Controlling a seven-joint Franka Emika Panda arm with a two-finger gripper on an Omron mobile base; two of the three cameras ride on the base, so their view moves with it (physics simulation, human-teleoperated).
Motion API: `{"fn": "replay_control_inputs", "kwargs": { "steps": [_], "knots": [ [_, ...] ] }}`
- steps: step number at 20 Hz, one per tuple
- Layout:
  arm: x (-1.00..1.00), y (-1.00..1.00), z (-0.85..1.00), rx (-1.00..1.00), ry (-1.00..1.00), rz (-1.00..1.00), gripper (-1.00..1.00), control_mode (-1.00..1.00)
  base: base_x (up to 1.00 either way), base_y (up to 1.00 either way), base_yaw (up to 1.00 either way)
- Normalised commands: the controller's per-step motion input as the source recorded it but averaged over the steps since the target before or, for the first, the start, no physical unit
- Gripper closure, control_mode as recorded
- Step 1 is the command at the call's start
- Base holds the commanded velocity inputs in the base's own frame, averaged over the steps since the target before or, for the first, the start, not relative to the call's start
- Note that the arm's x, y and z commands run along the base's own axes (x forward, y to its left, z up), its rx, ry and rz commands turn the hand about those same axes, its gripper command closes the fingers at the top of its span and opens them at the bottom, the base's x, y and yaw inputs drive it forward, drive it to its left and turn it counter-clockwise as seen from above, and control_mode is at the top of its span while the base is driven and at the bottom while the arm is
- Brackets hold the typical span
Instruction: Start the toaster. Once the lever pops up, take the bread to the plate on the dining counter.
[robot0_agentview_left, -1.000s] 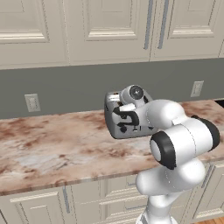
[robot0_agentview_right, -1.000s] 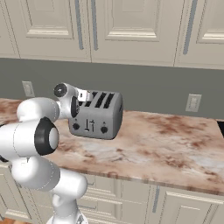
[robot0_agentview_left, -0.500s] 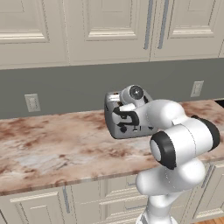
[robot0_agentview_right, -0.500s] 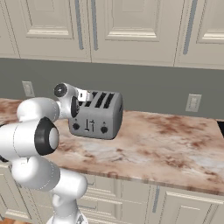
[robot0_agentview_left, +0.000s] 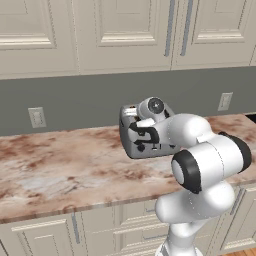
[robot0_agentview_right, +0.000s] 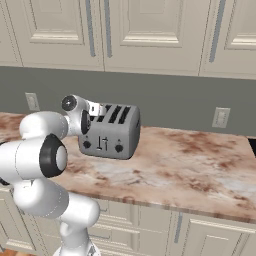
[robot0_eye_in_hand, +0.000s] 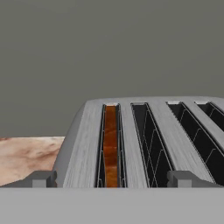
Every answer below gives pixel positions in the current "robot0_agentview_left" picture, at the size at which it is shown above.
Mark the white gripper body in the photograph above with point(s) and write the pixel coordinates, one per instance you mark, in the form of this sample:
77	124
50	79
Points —
142	137

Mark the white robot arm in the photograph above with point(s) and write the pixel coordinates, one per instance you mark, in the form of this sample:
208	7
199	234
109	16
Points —
206	156

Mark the black toaster lever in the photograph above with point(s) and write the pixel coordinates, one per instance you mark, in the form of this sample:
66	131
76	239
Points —
122	124

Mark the cream drawer front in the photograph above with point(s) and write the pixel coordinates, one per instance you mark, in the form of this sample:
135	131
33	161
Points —
140	238
140	208

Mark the cream base cupboard door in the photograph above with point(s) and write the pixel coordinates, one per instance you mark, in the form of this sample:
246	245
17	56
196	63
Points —
100	230
238	223
40	238

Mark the dark sink basin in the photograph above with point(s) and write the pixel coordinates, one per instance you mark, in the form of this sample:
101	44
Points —
252	117

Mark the white wall socket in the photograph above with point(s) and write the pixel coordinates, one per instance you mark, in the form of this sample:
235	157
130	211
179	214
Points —
37	117
225	101

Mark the cream wall cupboard door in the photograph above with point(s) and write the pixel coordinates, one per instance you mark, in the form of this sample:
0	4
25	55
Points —
36	33
216	30
123	30

